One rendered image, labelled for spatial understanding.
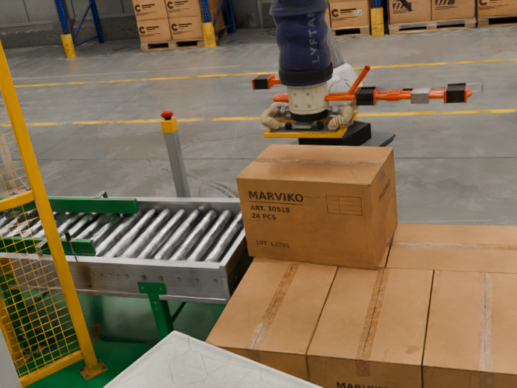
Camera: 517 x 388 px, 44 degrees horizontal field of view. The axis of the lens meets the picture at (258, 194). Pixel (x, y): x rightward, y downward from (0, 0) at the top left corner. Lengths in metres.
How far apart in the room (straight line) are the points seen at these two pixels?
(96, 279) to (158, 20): 8.24
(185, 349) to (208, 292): 1.27
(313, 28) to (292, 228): 0.84
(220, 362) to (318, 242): 1.28
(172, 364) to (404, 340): 1.01
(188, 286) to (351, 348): 0.91
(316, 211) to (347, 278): 0.31
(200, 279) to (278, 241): 0.39
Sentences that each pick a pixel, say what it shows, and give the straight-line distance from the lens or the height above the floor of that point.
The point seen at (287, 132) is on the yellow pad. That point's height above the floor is 1.13.
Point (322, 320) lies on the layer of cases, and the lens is 2.49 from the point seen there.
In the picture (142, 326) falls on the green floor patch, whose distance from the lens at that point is 3.64.
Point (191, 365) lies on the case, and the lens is 1.61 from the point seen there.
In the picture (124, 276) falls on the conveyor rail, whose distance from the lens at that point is 3.08.
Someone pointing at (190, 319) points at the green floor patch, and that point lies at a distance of 3.59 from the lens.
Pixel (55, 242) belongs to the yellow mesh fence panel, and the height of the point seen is 0.75.
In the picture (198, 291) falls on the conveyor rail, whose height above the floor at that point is 0.46.
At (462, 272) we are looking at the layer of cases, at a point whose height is 0.54.
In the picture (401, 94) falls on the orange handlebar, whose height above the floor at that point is 1.25.
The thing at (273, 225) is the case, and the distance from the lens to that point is 2.82.
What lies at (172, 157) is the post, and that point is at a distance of 3.63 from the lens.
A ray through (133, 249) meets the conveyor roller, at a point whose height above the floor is 0.54.
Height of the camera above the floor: 2.01
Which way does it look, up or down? 24 degrees down
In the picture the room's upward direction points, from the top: 9 degrees counter-clockwise
